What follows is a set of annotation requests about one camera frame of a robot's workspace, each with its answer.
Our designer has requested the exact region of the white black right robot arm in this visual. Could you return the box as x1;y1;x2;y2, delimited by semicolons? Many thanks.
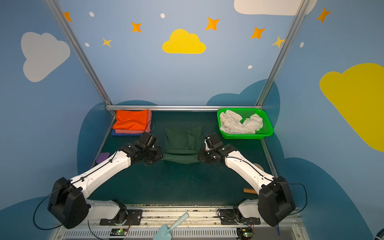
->
199;133;296;227

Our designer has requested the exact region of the aluminium right frame post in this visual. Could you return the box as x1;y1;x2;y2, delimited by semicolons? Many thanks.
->
255;0;311;108

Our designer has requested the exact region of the aluminium frame post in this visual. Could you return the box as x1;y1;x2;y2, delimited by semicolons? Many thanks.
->
255;0;311;108
45;0;113;105

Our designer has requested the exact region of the wooden handled blue tool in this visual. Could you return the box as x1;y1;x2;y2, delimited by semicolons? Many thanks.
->
243;188;258;195

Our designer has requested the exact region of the green circuit board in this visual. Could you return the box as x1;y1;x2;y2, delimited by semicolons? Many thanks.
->
236;228;254;240
110;229;128;237

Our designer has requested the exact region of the right green circuit board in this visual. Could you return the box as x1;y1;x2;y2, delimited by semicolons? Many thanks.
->
236;228;254;240

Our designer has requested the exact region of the aluminium right floor rail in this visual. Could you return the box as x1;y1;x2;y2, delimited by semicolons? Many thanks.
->
261;139;278;177

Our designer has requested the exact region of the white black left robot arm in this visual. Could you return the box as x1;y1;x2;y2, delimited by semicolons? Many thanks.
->
48;132;162;229

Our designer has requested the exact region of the blue folded t shirt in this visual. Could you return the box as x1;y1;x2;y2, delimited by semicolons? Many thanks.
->
111;129;142;137

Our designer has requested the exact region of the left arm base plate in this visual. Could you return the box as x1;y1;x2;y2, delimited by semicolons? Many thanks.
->
100;209;143;226

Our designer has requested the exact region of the aluminium back frame rail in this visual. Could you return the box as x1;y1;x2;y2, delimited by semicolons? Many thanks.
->
106;105;263;112

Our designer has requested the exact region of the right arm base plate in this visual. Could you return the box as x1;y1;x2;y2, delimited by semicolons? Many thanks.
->
217;209;261;226

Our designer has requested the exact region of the teal toy trowel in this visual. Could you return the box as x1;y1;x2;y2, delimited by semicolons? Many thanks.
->
153;213;189;240

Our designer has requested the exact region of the orange folded t shirt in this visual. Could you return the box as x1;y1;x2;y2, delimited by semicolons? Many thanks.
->
113;110;150;131

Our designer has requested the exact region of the white t shirt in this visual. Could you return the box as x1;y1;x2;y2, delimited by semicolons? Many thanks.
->
219;110;264;135

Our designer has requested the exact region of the pink folded t shirt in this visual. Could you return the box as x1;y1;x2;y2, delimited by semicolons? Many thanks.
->
116;110;152;134

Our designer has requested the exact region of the left green circuit board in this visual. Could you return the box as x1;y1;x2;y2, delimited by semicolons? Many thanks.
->
110;229;128;237

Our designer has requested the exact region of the aluminium left frame post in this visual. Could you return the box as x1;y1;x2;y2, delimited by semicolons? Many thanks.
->
45;0;113;105

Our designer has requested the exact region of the green plastic basket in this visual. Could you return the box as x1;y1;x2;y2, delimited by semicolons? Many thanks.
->
217;108;274;140

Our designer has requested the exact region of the dark green t shirt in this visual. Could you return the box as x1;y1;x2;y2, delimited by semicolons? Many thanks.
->
163;127;203;165

